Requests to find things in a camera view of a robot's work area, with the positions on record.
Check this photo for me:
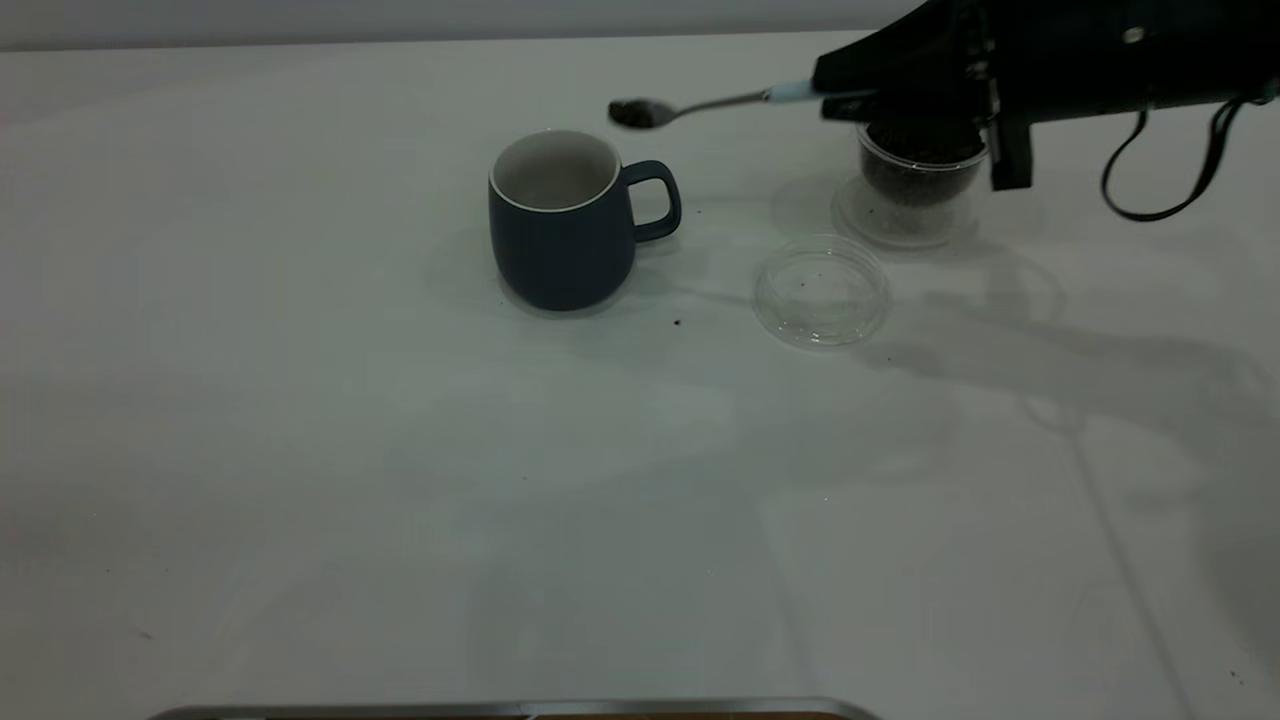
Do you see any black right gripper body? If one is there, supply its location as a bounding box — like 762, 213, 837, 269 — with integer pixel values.
962, 0, 1041, 192

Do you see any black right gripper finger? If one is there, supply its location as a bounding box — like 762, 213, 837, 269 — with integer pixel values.
820, 86, 989, 129
812, 0, 969, 95

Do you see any metal spoon light blue handle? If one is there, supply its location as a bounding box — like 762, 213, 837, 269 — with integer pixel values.
608, 82, 881, 132

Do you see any dark blue ceramic mug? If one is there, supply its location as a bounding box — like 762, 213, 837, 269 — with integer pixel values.
488, 130, 683, 313

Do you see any coffee bean pile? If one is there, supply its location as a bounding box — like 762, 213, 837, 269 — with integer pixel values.
862, 122, 986, 208

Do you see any clear shallow glass dish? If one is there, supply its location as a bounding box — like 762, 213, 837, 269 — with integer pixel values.
752, 235, 892, 350

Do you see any clear double-wall glass bowl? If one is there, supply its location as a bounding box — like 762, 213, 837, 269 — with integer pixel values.
832, 118, 989, 251

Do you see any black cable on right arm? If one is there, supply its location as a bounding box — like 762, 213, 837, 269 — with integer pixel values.
1100, 88, 1280, 223

